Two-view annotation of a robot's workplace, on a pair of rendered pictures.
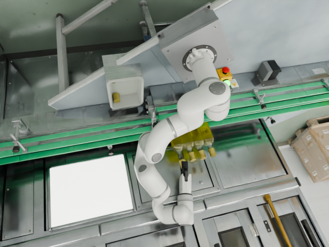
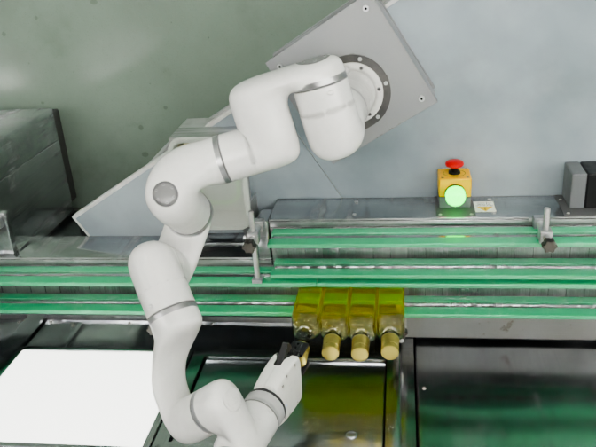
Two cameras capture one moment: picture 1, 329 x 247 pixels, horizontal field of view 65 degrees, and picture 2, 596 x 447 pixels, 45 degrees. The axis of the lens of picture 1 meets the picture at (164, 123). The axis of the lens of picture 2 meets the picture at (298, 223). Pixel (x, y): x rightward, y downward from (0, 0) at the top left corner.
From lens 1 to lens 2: 0.97 m
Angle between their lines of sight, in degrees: 40
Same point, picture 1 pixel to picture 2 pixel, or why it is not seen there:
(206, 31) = (351, 20)
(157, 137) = (177, 152)
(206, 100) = (279, 73)
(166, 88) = (311, 203)
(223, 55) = (404, 86)
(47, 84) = not seen: hidden behind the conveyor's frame
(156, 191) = (157, 294)
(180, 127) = (232, 142)
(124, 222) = not seen: outside the picture
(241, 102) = (492, 238)
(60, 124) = (76, 252)
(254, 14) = (488, 19)
